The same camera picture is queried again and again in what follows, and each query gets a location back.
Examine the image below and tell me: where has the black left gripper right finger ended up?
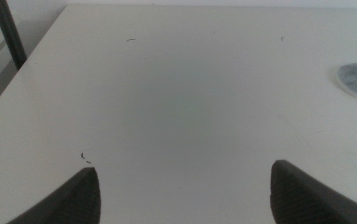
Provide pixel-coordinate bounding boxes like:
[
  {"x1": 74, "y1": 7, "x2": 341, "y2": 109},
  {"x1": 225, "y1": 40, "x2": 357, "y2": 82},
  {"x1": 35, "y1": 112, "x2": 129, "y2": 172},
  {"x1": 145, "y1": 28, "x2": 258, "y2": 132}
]
[{"x1": 269, "y1": 159, "x2": 357, "y2": 224}]

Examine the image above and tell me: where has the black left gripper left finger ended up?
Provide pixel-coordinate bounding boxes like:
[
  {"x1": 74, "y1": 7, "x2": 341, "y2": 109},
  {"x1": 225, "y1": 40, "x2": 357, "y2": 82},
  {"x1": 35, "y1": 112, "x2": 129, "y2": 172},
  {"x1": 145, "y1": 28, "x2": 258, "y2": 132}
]
[{"x1": 6, "y1": 167, "x2": 101, "y2": 224}]

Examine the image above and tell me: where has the black metal pole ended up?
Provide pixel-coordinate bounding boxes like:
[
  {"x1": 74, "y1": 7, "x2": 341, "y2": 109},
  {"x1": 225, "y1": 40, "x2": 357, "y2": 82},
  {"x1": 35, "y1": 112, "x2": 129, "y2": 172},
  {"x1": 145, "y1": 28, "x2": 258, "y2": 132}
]
[{"x1": 0, "y1": 0, "x2": 29, "y2": 71}]

